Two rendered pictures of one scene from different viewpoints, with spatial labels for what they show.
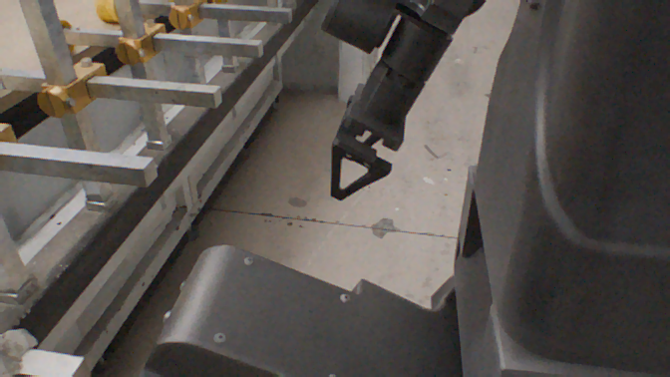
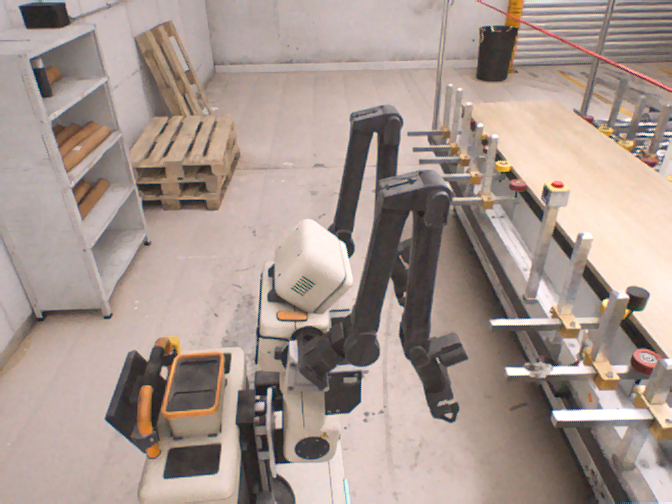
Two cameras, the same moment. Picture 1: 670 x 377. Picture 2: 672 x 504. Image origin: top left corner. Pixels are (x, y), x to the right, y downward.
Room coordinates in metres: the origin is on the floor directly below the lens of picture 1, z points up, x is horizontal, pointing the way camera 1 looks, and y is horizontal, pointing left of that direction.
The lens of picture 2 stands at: (1.33, -0.47, 2.02)
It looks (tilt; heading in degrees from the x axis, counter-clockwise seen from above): 33 degrees down; 169
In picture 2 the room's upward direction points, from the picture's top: 1 degrees counter-clockwise
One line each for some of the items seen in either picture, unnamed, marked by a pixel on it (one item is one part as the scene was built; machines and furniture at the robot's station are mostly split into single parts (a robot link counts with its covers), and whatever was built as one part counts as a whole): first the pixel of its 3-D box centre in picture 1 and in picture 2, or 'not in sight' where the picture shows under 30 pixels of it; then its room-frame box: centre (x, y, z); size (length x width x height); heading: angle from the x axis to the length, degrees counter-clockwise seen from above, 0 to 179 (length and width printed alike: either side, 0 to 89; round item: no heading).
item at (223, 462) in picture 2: not in sight; (218, 454); (0.23, -0.63, 0.59); 0.55 x 0.34 x 0.83; 173
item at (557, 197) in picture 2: not in sight; (555, 195); (-0.15, 0.66, 1.18); 0.07 x 0.07 x 0.08; 79
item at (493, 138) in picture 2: not in sight; (486, 179); (-0.88, 0.80, 0.91); 0.04 x 0.04 x 0.48; 79
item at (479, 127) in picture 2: not in sight; (473, 165); (-1.12, 0.85, 0.88); 0.04 x 0.04 x 0.48; 79
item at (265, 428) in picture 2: not in sight; (296, 413); (0.20, -0.37, 0.68); 0.28 x 0.27 x 0.25; 173
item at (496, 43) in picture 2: not in sight; (494, 53); (-6.12, 3.59, 0.36); 0.59 x 0.58 x 0.73; 169
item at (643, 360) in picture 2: not in sight; (642, 370); (0.41, 0.68, 0.85); 0.08 x 0.08 x 0.11
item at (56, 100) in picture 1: (74, 89); not in sight; (0.87, 0.47, 0.95); 0.14 x 0.06 x 0.05; 169
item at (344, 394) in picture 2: not in sight; (334, 352); (0.28, -0.25, 0.99); 0.28 x 0.16 x 0.22; 173
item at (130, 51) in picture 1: (142, 43); not in sight; (1.11, 0.42, 0.95); 0.14 x 0.06 x 0.05; 169
